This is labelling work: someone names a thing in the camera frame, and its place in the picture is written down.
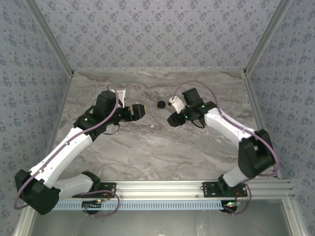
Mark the black round charging case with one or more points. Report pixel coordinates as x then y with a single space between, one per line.
161 104

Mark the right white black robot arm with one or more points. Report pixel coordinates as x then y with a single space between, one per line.
221 120

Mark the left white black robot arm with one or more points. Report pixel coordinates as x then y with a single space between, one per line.
73 140

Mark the left black controller board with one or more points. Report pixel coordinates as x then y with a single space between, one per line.
91 205

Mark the black controller board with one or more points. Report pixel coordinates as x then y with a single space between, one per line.
230 204
91 205

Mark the right black controller board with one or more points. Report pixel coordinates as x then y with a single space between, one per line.
230 204

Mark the grey metal panel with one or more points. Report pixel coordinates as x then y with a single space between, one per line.
157 223

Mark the left aluminium side rail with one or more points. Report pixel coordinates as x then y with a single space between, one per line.
57 123

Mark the aluminium side rail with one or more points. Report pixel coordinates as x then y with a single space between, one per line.
253 98
57 123

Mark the right aluminium side rail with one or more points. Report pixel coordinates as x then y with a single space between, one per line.
253 98

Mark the aluminium mounting rail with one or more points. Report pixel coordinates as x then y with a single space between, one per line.
157 189

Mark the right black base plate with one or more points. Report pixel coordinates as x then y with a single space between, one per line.
209 190

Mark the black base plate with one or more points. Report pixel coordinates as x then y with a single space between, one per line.
209 190
108 188

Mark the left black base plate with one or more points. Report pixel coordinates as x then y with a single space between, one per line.
108 188

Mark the left aluminium corner post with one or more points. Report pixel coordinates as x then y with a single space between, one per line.
51 37

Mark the aluminium corner post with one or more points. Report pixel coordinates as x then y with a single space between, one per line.
267 37
51 37

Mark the right aluminium corner post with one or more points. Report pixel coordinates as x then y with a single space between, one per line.
267 37

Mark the left aluminium frame leg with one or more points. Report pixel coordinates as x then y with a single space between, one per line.
23 227

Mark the aluminium frame leg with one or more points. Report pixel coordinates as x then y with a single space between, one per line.
294 221
23 227

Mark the right aluminium frame leg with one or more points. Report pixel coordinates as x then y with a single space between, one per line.
294 221

